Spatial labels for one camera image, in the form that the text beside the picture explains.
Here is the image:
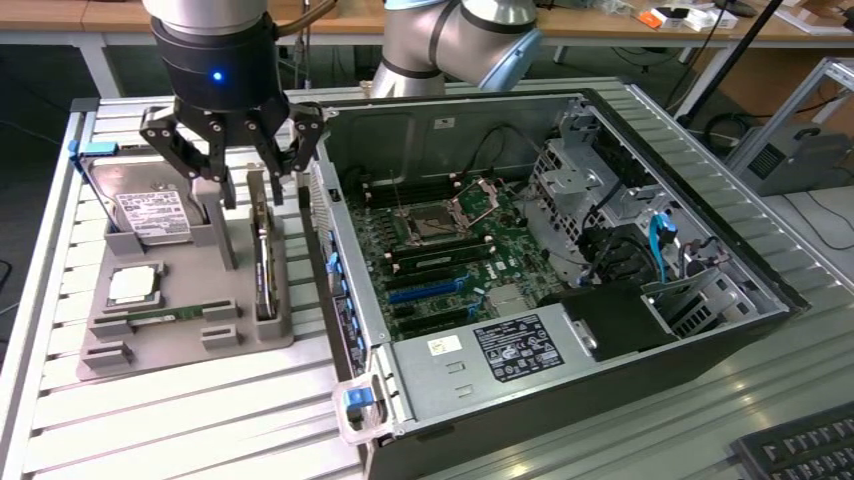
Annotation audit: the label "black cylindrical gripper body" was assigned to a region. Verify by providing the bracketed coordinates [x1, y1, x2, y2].
[146, 14, 293, 132]

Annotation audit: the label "graphics card with metal bracket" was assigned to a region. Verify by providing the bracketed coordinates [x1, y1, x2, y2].
[244, 160, 285, 322]

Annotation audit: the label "hard disk with blue carrier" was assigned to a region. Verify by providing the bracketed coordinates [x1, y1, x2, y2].
[67, 141, 205, 247]

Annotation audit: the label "CPU socket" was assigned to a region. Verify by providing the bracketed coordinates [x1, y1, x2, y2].
[392, 199, 472, 247]

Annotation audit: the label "grey parts rack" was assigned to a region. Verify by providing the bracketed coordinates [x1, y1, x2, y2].
[74, 172, 294, 384]

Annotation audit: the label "metal socket cover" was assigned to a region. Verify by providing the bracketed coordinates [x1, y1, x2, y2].
[449, 177, 501, 214]

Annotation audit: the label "wooden desk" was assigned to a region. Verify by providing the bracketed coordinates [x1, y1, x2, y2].
[0, 0, 854, 99]

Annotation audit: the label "silver CPU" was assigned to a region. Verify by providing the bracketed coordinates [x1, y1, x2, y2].
[105, 267, 161, 304]

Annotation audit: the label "green RAM stick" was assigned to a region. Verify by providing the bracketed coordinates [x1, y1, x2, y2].
[125, 305, 205, 325]
[397, 245, 492, 272]

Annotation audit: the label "long black expansion slot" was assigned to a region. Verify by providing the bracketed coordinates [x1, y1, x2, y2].
[397, 305, 469, 326]
[402, 317, 472, 337]
[382, 268, 461, 292]

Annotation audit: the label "blue expansion slot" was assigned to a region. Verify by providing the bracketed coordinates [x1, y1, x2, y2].
[386, 280, 469, 305]

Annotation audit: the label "green motherboard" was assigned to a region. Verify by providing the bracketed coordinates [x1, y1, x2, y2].
[345, 172, 575, 341]

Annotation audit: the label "metal disk bay cage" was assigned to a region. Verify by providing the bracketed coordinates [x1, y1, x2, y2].
[525, 97, 675, 281]

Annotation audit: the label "silver chipset heatsink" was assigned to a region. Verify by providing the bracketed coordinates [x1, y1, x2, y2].
[484, 287, 534, 316]

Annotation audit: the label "grey power supply unit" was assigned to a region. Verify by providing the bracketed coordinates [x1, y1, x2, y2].
[389, 304, 595, 421]

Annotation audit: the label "orange and black box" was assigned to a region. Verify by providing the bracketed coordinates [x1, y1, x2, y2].
[636, 7, 688, 31]

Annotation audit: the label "black stand pole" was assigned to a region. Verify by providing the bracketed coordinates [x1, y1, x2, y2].
[672, 0, 788, 126]

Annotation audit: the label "white box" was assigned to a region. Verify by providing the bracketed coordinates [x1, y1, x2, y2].
[685, 8, 740, 32]

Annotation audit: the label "grey control box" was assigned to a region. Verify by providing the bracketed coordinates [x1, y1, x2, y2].
[739, 124, 854, 199]

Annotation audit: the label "black open PC case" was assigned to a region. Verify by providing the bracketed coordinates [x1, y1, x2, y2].
[296, 87, 812, 480]

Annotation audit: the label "white papers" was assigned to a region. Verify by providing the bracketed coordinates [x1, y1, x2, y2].
[772, 5, 854, 36]

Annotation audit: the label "brown cardboard piece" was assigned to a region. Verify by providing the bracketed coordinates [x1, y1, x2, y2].
[796, 0, 854, 25]

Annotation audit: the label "black keyboard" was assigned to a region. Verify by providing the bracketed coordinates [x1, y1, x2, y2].
[729, 402, 854, 480]

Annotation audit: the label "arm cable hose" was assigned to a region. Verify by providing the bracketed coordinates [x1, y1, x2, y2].
[273, 0, 334, 39]

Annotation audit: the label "blue disk wire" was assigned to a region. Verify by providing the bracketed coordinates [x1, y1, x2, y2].
[647, 212, 679, 291]

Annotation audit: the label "black plastic duct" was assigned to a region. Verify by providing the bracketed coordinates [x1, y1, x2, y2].
[538, 279, 679, 364]

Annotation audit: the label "coiled black cable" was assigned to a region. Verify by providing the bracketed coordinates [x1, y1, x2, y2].
[699, 110, 743, 147]

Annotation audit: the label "grey perforated metal bracket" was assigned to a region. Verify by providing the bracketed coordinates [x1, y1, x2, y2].
[637, 267, 765, 341]

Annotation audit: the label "aluminium profile frame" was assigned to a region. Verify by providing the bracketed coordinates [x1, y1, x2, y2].
[723, 55, 854, 171]

